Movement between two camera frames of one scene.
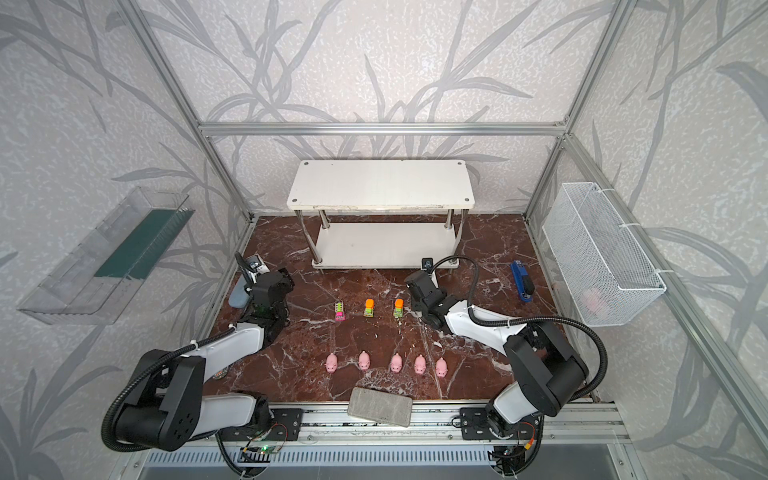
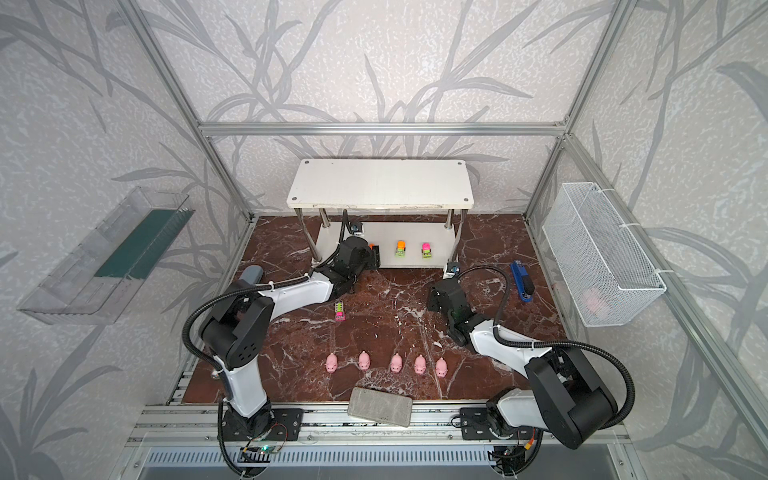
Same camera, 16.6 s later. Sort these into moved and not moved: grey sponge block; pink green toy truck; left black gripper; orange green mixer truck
Moved: left black gripper; orange green mixer truck
Not moved: grey sponge block; pink green toy truck
